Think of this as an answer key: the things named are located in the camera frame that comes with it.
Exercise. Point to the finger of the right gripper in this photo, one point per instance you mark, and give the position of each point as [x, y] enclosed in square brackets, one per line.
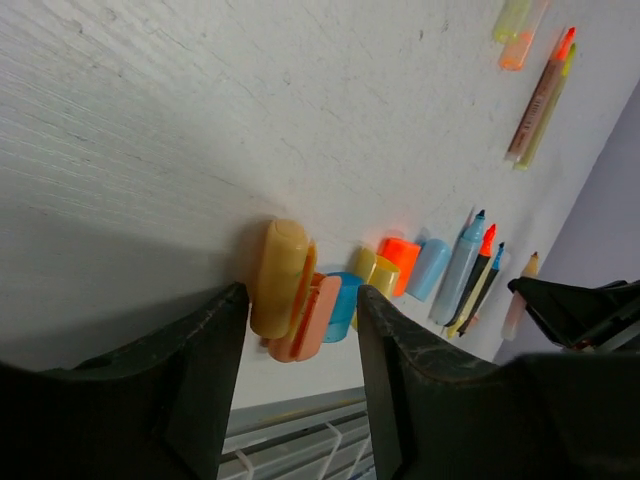
[577, 317]

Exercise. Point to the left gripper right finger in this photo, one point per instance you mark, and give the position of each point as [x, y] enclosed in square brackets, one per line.
[438, 412]

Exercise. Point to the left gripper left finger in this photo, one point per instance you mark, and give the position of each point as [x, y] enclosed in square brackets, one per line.
[156, 408]

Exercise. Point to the peach cap clear highlighter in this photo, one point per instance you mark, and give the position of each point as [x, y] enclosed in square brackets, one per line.
[517, 306]

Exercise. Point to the black marker blue cap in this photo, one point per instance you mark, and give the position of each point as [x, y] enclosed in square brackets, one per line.
[493, 272]

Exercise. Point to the yellow marker edge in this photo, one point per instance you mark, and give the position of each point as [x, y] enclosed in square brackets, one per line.
[467, 307]

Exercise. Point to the black marker orange cap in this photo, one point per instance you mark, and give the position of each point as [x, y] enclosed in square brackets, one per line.
[481, 261]

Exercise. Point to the light blue highlighter marker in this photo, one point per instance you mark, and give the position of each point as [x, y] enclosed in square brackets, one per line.
[458, 271]

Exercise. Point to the light blue marker cap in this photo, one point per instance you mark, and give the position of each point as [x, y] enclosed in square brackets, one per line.
[431, 262]

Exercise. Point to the yellow thin highlighter pen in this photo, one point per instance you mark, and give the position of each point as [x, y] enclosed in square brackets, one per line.
[525, 161]

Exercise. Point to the orange thin highlighter pen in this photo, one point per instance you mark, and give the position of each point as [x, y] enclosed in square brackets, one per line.
[541, 96]

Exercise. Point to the yellow orange highlighter cap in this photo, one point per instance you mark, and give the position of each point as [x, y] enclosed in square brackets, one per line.
[287, 264]

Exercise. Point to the orange pen cap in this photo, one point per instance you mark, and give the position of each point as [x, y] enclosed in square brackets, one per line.
[515, 53]

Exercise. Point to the yellow pen cap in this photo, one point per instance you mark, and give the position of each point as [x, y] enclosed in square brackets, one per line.
[510, 21]

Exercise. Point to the yellow marker cap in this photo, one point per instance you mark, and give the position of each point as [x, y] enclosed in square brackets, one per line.
[376, 270]

